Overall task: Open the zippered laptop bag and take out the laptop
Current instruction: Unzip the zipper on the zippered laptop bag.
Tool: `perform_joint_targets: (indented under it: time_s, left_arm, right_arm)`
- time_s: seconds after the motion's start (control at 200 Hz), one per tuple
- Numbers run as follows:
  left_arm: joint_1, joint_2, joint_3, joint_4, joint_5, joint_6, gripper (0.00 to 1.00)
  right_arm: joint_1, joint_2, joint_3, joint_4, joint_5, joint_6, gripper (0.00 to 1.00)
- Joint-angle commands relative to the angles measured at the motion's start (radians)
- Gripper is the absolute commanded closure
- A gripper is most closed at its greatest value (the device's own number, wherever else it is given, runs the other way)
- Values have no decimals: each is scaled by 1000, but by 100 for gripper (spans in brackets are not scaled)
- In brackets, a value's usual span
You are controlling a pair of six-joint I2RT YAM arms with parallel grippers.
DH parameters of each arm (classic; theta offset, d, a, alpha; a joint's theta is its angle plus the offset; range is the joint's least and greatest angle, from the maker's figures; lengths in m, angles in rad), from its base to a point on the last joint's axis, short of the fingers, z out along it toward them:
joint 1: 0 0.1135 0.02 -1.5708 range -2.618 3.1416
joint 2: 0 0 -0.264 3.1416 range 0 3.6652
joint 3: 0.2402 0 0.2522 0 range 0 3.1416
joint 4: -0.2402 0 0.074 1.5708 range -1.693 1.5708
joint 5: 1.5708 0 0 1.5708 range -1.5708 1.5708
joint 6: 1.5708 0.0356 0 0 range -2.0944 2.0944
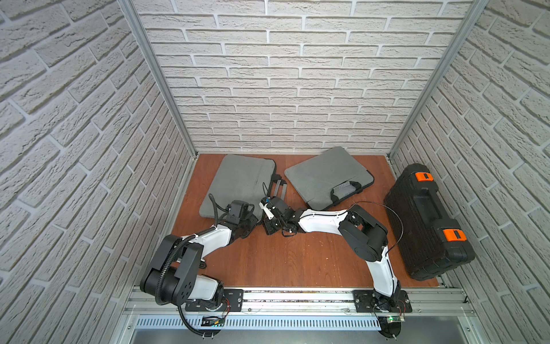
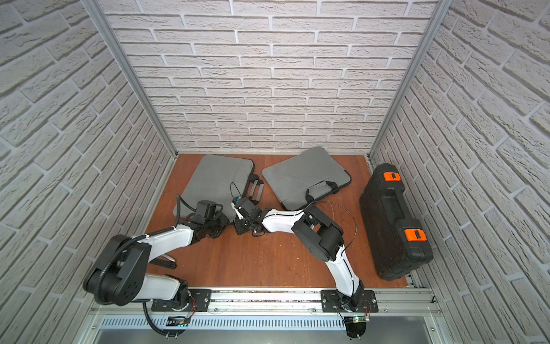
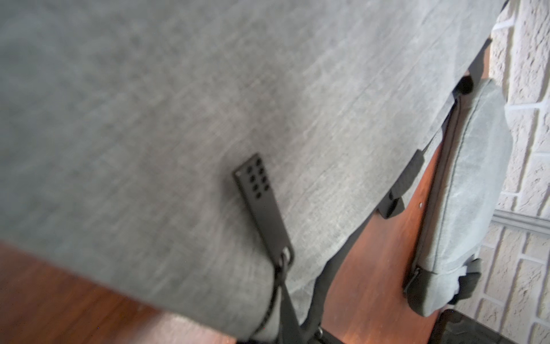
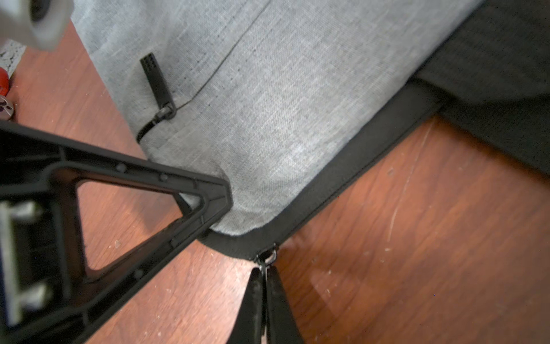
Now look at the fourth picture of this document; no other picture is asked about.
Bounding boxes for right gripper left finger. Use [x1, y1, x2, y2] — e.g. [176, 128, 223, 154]
[226, 267, 264, 344]

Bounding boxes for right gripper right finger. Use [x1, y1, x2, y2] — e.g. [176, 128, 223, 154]
[264, 266, 305, 344]

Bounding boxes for red handled pliers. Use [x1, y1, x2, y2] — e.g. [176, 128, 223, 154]
[0, 68, 15, 121]

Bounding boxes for grey laptop bag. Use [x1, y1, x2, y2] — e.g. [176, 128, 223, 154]
[72, 1, 479, 260]
[415, 1, 549, 174]

